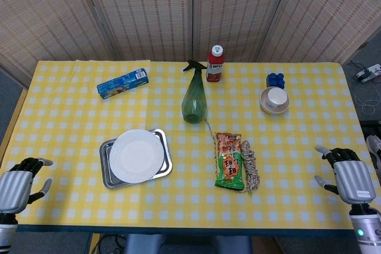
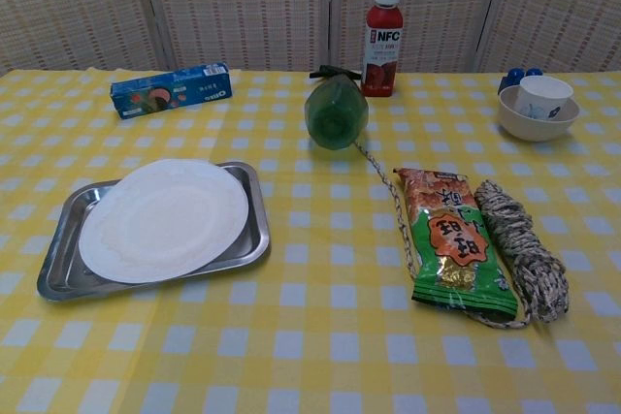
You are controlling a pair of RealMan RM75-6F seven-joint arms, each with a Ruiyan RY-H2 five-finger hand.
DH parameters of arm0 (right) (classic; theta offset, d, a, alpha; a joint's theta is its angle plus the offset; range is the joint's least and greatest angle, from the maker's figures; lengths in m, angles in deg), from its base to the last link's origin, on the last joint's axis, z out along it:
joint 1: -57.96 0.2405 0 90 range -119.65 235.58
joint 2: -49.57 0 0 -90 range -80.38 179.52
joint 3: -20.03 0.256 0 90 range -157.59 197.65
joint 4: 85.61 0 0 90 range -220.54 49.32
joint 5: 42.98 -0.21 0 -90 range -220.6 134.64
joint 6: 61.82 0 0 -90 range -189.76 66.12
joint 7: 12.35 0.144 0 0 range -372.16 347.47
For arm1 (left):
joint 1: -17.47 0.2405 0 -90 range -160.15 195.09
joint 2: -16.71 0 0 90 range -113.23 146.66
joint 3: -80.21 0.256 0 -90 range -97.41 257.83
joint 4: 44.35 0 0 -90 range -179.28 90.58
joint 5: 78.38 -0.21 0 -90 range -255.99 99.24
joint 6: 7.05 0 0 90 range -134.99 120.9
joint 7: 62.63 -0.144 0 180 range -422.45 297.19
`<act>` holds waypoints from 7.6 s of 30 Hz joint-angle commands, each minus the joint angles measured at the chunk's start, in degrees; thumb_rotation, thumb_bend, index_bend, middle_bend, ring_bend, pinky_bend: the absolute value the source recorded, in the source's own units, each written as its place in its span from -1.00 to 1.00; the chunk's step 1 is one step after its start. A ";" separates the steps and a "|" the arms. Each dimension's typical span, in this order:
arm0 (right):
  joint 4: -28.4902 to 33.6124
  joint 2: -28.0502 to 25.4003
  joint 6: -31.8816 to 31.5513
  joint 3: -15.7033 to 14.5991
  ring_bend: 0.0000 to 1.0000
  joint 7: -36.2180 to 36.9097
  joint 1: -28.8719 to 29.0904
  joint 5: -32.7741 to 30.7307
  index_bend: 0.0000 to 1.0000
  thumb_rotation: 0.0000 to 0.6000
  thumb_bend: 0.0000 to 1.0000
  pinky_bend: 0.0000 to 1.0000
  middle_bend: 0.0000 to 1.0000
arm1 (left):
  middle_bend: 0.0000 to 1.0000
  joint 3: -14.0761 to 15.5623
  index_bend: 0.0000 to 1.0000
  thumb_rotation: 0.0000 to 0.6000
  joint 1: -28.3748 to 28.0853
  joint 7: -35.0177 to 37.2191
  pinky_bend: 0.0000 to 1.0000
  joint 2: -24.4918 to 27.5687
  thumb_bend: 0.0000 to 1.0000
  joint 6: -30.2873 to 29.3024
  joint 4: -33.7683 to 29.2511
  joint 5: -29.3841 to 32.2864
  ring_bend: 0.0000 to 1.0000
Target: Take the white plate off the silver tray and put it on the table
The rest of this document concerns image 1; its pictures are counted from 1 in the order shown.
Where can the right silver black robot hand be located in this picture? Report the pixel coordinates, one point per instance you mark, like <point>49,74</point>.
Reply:
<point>352,179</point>

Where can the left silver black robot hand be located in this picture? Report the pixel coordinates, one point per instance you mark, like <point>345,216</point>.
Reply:
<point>15,188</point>

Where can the white round plate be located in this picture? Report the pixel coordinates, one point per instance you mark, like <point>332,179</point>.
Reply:
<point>137,156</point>

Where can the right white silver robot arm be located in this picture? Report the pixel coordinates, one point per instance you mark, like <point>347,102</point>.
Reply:
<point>367,230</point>

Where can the silver rectangular metal tray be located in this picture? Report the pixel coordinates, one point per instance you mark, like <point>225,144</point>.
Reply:
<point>167,161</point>

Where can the grey sneaker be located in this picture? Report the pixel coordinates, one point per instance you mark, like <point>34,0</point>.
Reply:
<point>375,150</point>

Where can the white device on floor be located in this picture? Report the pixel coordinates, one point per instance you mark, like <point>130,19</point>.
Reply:
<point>370,72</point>

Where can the cream round bowl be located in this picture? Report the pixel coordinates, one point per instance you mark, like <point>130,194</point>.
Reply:
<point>267,109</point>

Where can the white paper cup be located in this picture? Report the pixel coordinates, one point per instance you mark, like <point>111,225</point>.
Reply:
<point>277,95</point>

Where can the orange green snack bag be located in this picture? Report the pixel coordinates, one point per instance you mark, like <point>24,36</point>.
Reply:
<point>229,161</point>

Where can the blue building block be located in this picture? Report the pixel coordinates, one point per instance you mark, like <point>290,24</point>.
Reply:
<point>275,80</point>

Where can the blue stool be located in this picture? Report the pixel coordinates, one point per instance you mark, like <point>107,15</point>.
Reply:
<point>143,245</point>

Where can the blue cookie box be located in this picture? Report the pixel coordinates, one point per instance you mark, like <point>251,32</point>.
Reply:
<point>122,84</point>

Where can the yellow white checkered tablecloth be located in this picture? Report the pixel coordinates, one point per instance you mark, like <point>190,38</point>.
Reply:
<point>190,206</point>

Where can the red juice bottle white cap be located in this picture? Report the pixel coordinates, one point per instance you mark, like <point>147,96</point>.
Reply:
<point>215,69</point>

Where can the green spray bottle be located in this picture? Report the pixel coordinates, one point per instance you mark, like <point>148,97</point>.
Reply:
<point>194,102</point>

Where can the woven bamboo folding screen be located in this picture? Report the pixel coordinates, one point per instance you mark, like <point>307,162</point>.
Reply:
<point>143,13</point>

